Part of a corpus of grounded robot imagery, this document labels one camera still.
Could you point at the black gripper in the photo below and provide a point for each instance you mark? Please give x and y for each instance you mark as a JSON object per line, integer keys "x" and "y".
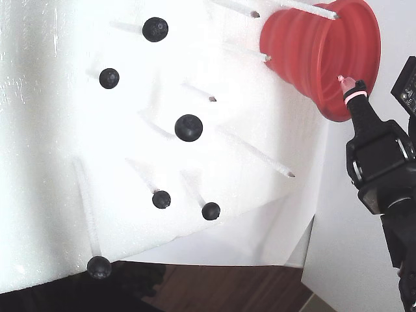
{"x": 374, "y": 158}

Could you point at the dark blueberry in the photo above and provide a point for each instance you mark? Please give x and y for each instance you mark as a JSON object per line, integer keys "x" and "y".
{"x": 188, "y": 127}
{"x": 161, "y": 199}
{"x": 155, "y": 29}
{"x": 211, "y": 211}
{"x": 98, "y": 267}
{"x": 109, "y": 78}

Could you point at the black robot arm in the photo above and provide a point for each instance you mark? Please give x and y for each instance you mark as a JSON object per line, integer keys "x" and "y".
{"x": 403, "y": 253}

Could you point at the red collapsible cup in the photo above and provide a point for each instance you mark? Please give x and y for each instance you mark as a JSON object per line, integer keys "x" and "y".
{"x": 292, "y": 48}

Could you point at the white foam board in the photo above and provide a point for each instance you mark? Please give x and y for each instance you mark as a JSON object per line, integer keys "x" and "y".
{"x": 48, "y": 130}

